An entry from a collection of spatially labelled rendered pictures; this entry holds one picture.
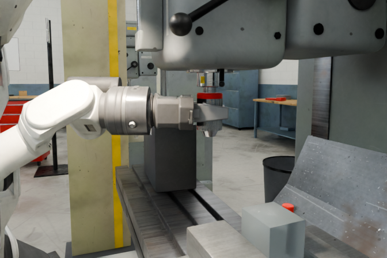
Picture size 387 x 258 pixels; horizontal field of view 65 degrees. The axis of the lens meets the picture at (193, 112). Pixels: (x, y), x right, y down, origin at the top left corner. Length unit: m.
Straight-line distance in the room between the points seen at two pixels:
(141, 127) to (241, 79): 7.31
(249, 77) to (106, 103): 7.44
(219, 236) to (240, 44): 0.27
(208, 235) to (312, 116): 0.54
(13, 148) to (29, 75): 9.05
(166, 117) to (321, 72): 0.48
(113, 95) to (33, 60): 9.09
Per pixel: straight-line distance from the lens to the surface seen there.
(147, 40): 0.50
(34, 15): 9.74
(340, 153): 0.80
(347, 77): 0.80
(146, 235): 0.66
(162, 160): 0.85
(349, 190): 0.76
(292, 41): 0.52
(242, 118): 7.87
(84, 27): 2.25
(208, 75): 0.53
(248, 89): 7.90
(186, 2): 0.44
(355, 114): 0.79
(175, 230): 0.67
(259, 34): 0.48
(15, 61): 9.66
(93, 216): 2.43
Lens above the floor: 1.29
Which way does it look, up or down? 6 degrees down
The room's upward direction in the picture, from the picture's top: straight up
